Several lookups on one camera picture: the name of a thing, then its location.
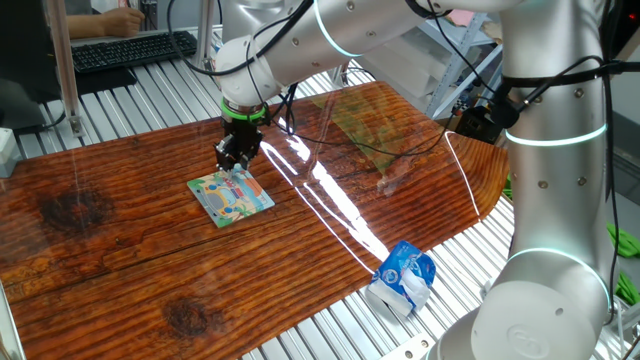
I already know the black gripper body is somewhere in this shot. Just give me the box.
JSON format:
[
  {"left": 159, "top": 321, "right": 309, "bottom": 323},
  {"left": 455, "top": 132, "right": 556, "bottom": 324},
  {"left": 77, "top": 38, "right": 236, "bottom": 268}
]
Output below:
[{"left": 222, "top": 117, "right": 265, "bottom": 157}]

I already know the person's bare forearm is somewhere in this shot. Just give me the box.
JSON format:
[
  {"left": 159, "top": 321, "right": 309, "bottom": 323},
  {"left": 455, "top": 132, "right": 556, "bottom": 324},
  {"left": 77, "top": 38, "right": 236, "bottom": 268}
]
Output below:
[{"left": 67, "top": 13, "right": 105, "bottom": 40}]

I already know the cartoon car puzzle board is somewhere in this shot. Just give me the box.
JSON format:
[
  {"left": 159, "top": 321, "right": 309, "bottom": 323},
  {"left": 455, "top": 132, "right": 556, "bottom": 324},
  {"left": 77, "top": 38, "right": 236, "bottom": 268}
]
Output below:
[{"left": 186, "top": 163, "right": 276, "bottom": 229}]

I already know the person's bare hand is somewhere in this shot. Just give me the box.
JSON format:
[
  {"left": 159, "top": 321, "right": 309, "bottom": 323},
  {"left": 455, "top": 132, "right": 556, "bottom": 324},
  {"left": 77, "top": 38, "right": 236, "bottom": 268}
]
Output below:
[{"left": 99, "top": 7, "right": 146, "bottom": 39}]

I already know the black computer keyboard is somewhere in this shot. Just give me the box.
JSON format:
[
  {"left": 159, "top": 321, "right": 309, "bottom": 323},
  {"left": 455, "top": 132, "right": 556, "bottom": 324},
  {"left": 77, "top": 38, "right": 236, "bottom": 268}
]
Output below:
[{"left": 71, "top": 30, "right": 199, "bottom": 75}]

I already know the wood grain table mat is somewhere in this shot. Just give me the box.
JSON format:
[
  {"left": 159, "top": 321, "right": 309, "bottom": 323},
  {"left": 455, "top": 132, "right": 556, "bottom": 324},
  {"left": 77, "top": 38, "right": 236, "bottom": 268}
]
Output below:
[{"left": 0, "top": 82, "right": 510, "bottom": 360}]

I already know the white cardboard box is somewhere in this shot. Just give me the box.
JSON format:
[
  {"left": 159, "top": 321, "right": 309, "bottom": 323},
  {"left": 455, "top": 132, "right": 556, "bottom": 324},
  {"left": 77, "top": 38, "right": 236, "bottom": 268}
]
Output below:
[{"left": 357, "top": 24, "right": 454, "bottom": 114}]

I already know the blue tissue pack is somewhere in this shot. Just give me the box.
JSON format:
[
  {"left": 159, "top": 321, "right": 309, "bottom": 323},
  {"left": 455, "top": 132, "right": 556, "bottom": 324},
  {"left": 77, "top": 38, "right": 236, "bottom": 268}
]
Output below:
[{"left": 366, "top": 240, "right": 437, "bottom": 317}]

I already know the white metal shelf rack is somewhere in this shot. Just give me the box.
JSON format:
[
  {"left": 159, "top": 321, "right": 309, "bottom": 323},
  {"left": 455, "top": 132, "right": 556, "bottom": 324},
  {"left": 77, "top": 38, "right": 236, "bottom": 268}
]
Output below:
[{"left": 417, "top": 12, "right": 504, "bottom": 120}]

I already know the white plastic box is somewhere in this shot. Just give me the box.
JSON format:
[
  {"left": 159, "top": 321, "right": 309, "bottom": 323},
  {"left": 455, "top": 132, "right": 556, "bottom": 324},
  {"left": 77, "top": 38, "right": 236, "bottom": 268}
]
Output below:
[{"left": 0, "top": 127, "right": 24, "bottom": 179}]

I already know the black computer monitor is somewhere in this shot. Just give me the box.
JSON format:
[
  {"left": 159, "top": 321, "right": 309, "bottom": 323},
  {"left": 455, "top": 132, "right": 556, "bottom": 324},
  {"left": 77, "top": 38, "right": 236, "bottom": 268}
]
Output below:
[{"left": 0, "top": 0, "right": 139, "bottom": 132}]

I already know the black box device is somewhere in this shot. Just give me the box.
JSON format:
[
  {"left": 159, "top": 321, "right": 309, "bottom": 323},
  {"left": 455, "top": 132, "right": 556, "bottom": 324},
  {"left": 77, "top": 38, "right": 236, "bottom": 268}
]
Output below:
[{"left": 454, "top": 105, "right": 504, "bottom": 145}]

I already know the silver robot mounting plate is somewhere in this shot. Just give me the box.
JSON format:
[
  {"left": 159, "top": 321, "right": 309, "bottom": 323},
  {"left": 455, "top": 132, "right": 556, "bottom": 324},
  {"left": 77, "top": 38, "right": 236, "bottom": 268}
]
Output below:
[{"left": 379, "top": 333, "right": 436, "bottom": 360}]

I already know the black camera cable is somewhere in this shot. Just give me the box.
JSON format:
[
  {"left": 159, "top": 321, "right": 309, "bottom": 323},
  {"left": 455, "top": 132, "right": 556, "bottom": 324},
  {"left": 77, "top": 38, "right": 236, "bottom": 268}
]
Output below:
[{"left": 166, "top": 0, "right": 640, "bottom": 326}]

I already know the aluminium frame post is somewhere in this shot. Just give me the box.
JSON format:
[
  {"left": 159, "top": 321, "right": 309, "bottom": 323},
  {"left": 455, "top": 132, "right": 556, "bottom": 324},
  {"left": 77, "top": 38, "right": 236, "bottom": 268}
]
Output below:
[
  {"left": 194, "top": 0, "right": 221, "bottom": 75},
  {"left": 45, "top": 0, "right": 86, "bottom": 139}
]

